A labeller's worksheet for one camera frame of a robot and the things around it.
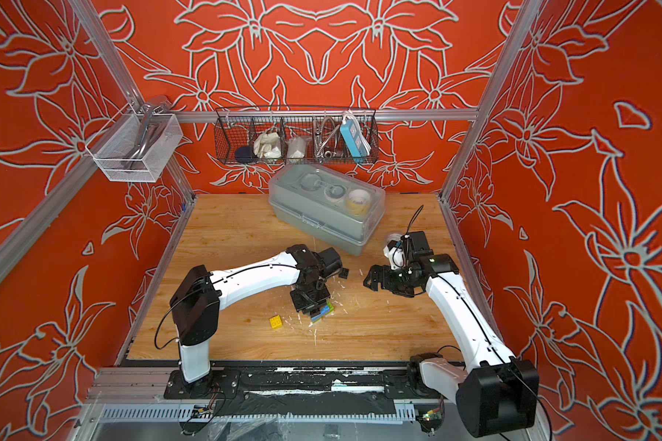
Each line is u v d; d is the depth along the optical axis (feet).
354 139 2.85
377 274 2.29
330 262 2.20
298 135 3.14
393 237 3.38
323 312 2.63
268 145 3.03
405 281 2.12
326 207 2.97
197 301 1.65
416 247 2.04
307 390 2.39
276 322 2.73
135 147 2.73
